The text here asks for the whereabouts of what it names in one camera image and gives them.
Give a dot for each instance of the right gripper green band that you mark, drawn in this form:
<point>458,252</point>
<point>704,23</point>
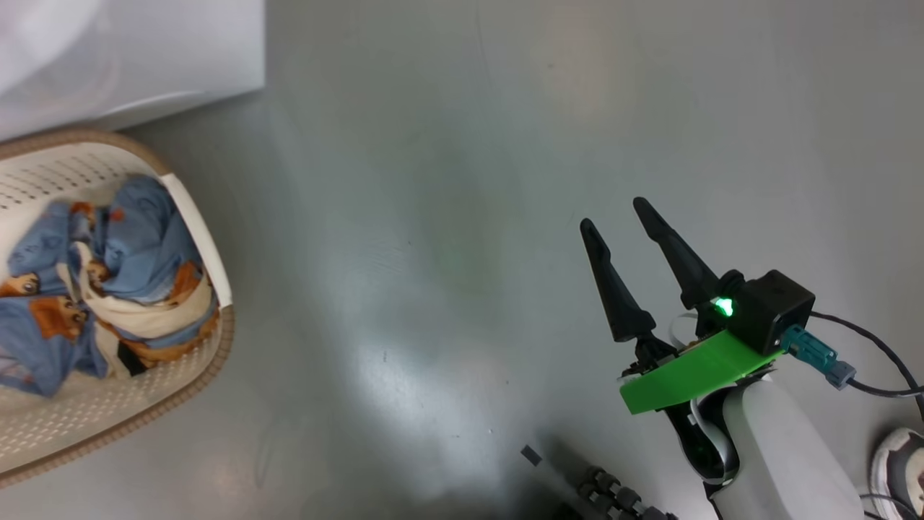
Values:
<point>686,375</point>

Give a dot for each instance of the cream garment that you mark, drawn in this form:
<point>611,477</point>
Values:
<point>151,318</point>

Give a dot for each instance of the blue bear print garment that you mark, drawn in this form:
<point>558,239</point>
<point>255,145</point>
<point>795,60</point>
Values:
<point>144,238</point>

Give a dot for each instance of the dark grey robot base links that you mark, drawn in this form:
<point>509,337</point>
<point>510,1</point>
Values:
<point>613,498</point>

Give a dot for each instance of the white front-load washing machine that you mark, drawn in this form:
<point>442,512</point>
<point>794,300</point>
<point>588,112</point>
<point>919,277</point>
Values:
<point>144,50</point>

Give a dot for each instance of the small grey floor tape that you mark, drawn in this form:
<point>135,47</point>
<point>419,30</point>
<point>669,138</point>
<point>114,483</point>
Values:
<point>532,456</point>

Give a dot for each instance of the white sneaker shoe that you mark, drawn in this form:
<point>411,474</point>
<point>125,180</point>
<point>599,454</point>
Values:
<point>902,469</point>

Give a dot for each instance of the cream perforated laundry basket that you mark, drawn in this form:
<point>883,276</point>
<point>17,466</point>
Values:
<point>86,426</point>

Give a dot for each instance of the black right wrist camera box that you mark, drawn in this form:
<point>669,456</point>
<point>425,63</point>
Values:
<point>772,310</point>

